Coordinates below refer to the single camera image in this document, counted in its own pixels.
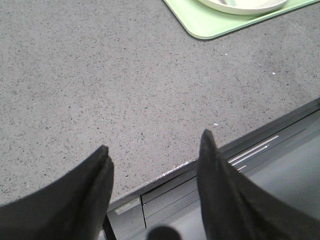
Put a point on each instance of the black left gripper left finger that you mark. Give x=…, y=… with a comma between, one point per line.
x=71, y=208

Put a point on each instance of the cream round plate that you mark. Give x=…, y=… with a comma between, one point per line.
x=245, y=7

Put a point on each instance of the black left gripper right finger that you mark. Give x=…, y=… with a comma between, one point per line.
x=235, y=208

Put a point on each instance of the teal green plastic spoon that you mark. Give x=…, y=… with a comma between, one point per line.
x=229, y=2

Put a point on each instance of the light green rectangular tray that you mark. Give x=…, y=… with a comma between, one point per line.
x=205, y=23

